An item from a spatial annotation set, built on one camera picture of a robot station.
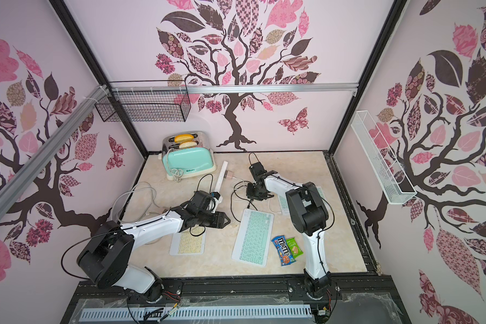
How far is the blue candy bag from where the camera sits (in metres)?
0.81

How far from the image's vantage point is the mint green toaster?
986 mm

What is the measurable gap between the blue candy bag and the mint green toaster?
53 centimetres
